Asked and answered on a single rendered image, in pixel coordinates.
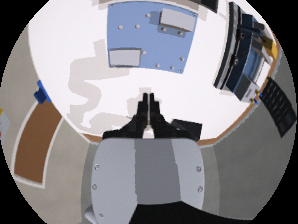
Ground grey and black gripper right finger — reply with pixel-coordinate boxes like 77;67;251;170
149;93;195;140

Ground yellow rectangular block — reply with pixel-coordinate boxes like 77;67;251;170
261;36;278;60

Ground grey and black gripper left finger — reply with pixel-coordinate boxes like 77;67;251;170
102;93;148;140

